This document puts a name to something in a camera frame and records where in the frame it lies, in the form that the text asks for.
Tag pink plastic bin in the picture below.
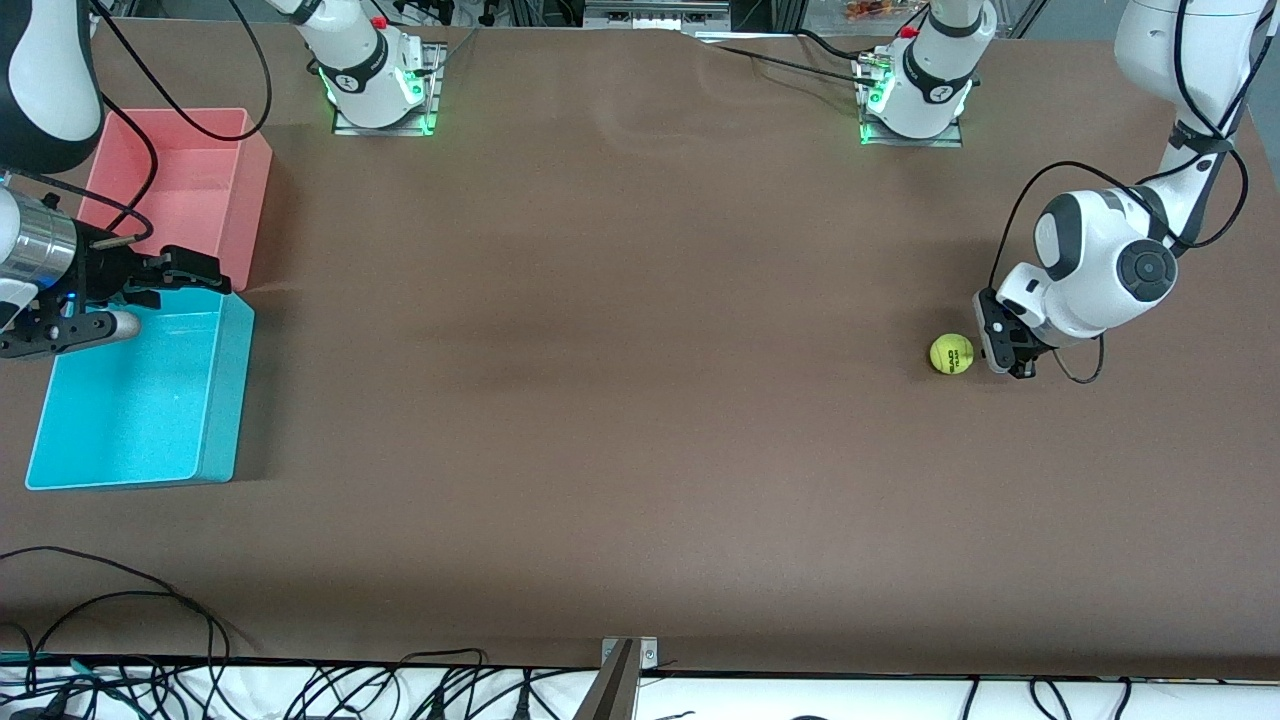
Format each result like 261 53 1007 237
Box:
78 107 273 293

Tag grey metal box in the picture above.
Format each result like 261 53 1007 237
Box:
583 0 732 31

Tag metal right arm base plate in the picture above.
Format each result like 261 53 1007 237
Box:
332 42 442 137

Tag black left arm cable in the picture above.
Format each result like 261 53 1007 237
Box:
990 0 1280 386

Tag long black looped cable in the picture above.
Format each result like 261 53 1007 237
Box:
0 546 233 693

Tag grey metal pole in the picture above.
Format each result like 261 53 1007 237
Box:
570 640 641 720

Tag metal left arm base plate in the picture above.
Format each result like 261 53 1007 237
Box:
858 55 964 149

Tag brown table cover sheet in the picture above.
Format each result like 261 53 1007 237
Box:
0 18 1280 683

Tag yellow tennis ball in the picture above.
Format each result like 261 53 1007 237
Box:
930 333 975 377

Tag teal cable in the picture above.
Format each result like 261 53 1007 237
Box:
0 652 136 701

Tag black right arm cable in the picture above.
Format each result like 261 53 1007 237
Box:
0 0 273 249

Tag blue plastic bin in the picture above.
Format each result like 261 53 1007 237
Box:
24 283 256 492

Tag small metal edge bracket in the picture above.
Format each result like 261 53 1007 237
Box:
600 636 659 673

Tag black base power cable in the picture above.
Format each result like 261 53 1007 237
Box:
700 40 881 87

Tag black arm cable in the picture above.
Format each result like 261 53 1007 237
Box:
0 0 273 249
990 0 1280 386

